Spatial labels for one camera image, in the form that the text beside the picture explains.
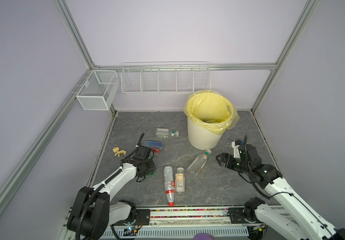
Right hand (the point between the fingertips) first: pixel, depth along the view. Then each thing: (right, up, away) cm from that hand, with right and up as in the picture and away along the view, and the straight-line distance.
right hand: (222, 159), depth 78 cm
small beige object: (-64, +2, +19) cm, 67 cm away
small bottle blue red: (-38, +4, +21) cm, 44 cm away
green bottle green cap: (-38, -10, +9) cm, 40 cm away
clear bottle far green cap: (-33, +13, +20) cm, 41 cm away
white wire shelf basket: (-32, +50, +21) cm, 63 cm away
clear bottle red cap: (-28, -14, +3) cm, 31 cm away
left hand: (-39, -8, +9) cm, 41 cm away
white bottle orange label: (-23, -12, +3) cm, 26 cm away
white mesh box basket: (-78, +42, +24) cm, 92 cm away
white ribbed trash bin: (-10, +10, +10) cm, 17 cm away
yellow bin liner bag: (-3, +28, +20) cm, 35 cm away
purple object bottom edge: (-11, -34, -8) cm, 37 cm away
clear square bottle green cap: (-10, -4, +11) cm, 16 cm away
